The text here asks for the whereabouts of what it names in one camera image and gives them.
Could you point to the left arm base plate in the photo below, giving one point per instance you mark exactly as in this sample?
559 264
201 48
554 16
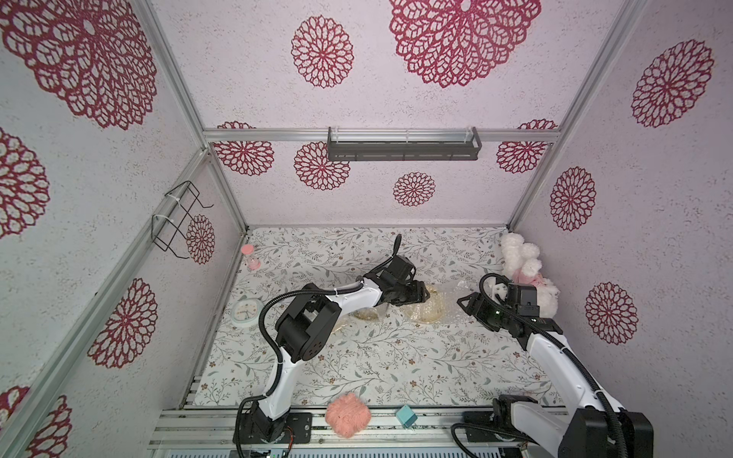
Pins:
257 429

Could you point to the white round clock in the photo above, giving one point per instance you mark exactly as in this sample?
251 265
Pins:
245 312

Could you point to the bubble-wrapped plate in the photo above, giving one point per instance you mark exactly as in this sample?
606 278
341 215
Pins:
342 325
372 314

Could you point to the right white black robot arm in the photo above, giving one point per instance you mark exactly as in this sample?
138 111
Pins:
595 423

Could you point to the aluminium front rail frame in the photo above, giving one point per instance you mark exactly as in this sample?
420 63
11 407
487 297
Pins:
213 429

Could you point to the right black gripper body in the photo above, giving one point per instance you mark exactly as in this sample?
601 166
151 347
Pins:
475 306

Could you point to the pink fluffy ball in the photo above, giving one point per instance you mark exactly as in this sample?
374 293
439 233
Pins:
348 415

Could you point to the small pink cup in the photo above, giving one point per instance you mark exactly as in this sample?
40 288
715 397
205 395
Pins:
253 264

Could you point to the teal small cube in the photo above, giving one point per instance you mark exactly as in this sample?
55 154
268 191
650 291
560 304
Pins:
406 416

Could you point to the cream dinner plate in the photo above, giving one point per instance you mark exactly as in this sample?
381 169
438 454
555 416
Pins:
432 311

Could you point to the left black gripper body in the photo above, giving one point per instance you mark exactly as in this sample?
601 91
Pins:
408 294

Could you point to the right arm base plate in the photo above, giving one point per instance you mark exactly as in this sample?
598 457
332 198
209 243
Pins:
483 428

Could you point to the white plush poodle pink shirt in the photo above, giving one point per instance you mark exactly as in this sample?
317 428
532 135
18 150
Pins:
523 266

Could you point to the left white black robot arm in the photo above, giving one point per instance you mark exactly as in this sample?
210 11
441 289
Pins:
298 324

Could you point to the black wire wall rack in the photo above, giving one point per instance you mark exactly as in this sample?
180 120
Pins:
168 226

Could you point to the black wall shelf rail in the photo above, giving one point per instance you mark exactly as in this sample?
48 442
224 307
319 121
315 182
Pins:
466 149

